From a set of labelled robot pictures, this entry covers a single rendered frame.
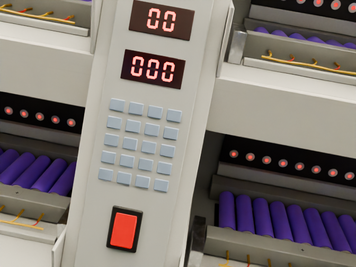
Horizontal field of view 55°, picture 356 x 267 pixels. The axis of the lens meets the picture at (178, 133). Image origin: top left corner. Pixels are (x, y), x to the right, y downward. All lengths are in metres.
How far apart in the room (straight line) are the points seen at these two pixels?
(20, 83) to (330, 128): 0.25
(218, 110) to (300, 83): 0.07
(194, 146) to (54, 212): 0.17
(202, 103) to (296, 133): 0.08
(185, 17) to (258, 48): 0.10
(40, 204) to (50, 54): 0.16
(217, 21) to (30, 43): 0.14
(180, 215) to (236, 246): 0.10
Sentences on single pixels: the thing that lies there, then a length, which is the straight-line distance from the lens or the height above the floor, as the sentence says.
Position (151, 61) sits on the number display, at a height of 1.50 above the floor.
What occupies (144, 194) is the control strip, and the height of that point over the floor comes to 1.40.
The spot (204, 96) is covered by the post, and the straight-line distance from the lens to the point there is 0.26.
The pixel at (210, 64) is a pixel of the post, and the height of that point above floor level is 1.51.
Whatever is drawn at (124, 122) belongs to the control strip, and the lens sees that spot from 0.26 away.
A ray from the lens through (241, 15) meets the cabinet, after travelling 0.48.
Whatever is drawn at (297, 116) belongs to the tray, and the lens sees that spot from 0.28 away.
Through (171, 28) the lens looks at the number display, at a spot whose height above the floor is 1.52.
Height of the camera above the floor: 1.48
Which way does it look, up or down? 5 degrees down
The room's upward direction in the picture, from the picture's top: 11 degrees clockwise
